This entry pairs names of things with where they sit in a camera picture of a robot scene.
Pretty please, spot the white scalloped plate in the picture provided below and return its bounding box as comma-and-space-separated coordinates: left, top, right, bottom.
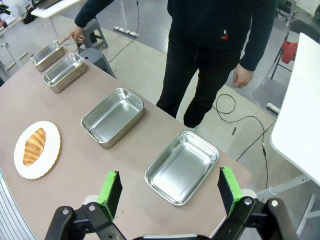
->
13, 120, 62, 180

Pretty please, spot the grey metal rack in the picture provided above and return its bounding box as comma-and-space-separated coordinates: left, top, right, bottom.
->
276, 0, 300, 26

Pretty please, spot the black floor cable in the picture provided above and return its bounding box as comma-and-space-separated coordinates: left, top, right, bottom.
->
211, 93, 270, 190

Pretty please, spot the red cloth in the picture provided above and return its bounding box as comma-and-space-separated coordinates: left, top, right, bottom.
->
281, 40, 299, 65

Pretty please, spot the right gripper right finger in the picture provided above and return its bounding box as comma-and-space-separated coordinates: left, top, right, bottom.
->
211, 166, 300, 240

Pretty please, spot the person's right forearm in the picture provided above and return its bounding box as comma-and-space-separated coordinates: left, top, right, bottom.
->
74, 0, 115, 29

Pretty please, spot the black folding chair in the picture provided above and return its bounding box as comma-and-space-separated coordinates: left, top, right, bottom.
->
270, 19, 320, 80

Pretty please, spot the grey plastic stool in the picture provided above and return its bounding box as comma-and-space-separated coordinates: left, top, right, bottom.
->
78, 47, 117, 79
81, 18, 109, 50

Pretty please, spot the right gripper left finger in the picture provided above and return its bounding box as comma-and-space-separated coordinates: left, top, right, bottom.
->
44, 170, 124, 240

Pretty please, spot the large white table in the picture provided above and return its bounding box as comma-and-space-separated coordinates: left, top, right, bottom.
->
257, 32, 320, 226

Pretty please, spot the small white table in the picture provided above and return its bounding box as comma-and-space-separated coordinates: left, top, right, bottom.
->
30, 0, 85, 38

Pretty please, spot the golden croissant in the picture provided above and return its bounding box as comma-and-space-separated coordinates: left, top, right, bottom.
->
22, 127, 47, 166

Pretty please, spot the black bag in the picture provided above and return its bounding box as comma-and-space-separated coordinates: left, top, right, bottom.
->
23, 7, 37, 25

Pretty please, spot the person in dark clothes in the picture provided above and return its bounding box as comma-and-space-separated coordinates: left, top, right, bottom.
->
156, 0, 277, 130

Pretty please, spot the aluminium profile robot platform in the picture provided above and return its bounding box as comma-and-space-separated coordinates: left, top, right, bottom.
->
0, 168, 35, 240

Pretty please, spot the deep steel container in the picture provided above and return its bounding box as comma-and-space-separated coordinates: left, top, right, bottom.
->
80, 87, 145, 148
42, 52, 87, 94

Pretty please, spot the shallow steel tray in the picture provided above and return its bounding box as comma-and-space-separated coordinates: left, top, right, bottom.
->
30, 40, 65, 73
144, 129, 220, 207

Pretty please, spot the person's left hand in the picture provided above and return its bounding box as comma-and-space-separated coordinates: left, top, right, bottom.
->
231, 62, 255, 89

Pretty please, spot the white table leg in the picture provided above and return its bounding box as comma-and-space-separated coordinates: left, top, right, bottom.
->
113, 0, 140, 38

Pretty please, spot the person's right hand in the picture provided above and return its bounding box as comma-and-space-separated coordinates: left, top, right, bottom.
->
60, 25, 86, 43

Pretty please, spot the person's left forearm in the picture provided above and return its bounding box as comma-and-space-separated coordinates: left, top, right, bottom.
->
238, 22, 276, 72

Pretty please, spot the thin black hanging cable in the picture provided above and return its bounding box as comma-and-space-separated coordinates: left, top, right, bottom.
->
107, 0, 140, 63

